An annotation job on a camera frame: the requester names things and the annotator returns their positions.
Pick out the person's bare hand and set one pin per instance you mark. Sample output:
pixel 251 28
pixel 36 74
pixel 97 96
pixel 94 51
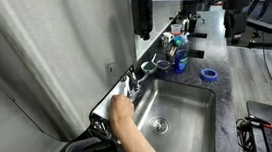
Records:
pixel 121 108

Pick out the blue cup with handle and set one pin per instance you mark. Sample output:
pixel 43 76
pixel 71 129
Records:
pixel 162 68

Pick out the person's bare forearm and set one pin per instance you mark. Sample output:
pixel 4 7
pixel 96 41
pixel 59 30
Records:
pixel 130 137

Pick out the chrome sink faucet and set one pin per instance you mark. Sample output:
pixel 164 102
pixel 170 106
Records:
pixel 134 85

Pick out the round metal sink drain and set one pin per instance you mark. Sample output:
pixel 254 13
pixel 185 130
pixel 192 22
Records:
pixel 159 125

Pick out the stainless steel sink basin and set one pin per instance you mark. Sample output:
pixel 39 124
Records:
pixel 190 111

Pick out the clear plastic cup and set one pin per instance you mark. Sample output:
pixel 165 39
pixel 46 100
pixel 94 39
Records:
pixel 175 28

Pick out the white bowl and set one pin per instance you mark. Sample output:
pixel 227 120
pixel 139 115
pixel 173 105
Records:
pixel 148 67

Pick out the blue dish soap bottle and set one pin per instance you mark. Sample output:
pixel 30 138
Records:
pixel 181 55

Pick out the white mug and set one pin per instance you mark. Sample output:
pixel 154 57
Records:
pixel 168 36

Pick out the blue masking tape roll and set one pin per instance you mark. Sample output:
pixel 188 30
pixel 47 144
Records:
pixel 208 75

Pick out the black wall soap dispenser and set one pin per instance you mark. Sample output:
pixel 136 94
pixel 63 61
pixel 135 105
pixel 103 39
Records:
pixel 142 12

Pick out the red handled tool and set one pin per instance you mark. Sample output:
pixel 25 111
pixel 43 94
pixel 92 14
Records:
pixel 262 122

